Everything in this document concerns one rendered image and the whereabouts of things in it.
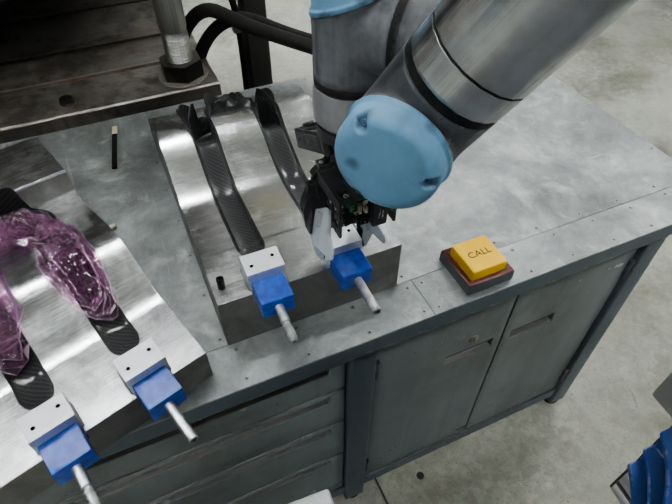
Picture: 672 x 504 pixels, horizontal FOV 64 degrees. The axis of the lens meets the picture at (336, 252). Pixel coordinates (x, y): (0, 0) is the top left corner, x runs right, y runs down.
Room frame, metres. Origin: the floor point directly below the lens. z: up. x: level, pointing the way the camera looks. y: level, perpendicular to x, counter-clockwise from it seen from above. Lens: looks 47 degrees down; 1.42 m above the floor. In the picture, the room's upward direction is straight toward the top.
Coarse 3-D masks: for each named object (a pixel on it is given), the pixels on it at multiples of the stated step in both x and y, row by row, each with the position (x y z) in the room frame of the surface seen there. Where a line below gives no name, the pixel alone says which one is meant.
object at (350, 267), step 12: (348, 228) 0.51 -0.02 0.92; (336, 240) 0.49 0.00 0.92; (348, 240) 0.49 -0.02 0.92; (360, 240) 0.49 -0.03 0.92; (336, 252) 0.47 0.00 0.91; (348, 252) 0.48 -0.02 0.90; (360, 252) 0.48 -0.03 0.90; (336, 264) 0.46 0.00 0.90; (348, 264) 0.46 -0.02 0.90; (360, 264) 0.46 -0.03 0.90; (336, 276) 0.45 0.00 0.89; (348, 276) 0.44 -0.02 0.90; (360, 276) 0.44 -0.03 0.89; (348, 288) 0.44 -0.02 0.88; (360, 288) 0.43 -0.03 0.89; (372, 300) 0.41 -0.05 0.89; (372, 312) 0.39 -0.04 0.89
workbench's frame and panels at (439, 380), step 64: (640, 256) 0.72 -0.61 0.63; (448, 320) 0.47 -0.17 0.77; (512, 320) 0.61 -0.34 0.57; (576, 320) 0.69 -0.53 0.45; (320, 384) 0.45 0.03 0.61; (384, 384) 0.50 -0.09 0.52; (448, 384) 0.56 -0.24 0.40; (512, 384) 0.65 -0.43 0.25; (128, 448) 0.33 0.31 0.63; (192, 448) 0.36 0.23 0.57; (256, 448) 0.39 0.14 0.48; (320, 448) 0.44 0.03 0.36; (384, 448) 0.51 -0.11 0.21
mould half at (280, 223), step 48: (288, 96) 0.81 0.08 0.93; (192, 144) 0.69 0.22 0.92; (240, 144) 0.70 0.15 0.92; (192, 192) 0.61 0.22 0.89; (240, 192) 0.62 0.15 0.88; (192, 240) 0.53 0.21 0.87; (288, 240) 0.51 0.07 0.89; (240, 288) 0.43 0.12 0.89; (336, 288) 0.47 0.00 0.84; (384, 288) 0.50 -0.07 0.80; (240, 336) 0.41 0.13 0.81
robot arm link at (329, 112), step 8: (312, 80) 0.47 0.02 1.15; (320, 96) 0.45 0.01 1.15; (328, 96) 0.44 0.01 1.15; (320, 104) 0.45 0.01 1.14; (328, 104) 0.44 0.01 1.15; (336, 104) 0.44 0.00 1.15; (344, 104) 0.44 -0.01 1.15; (352, 104) 0.43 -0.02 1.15; (320, 112) 0.45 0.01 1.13; (328, 112) 0.44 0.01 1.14; (336, 112) 0.44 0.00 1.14; (344, 112) 0.44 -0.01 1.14; (320, 120) 0.45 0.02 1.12; (328, 120) 0.44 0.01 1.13; (336, 120) 0.44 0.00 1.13; (344, 120) 0.43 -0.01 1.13; (328, 128) 0.44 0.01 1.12; (336, 128) 0.44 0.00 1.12
